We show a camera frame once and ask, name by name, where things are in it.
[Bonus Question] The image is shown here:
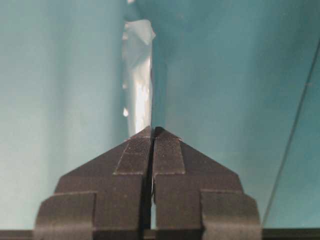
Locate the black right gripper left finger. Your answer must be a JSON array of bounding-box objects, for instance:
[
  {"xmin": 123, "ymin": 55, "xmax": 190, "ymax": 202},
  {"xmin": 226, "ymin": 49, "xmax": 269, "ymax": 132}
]
[{"xmin": 33, "ymin": 127, "xmax": 152, "ymax": 240}]

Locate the silver zip bag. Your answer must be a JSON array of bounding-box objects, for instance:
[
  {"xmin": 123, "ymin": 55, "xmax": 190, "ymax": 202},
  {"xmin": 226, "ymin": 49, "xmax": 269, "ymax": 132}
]
[{"xmin": 122, "ymin": 19, "xmax": 156, "ymax": 136}]

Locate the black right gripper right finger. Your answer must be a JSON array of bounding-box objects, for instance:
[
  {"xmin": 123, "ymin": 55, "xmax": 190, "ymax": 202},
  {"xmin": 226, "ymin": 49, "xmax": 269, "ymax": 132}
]
[{"xmin": 152, "ymin": 127, "xmax": 262, "ymax": 240}]

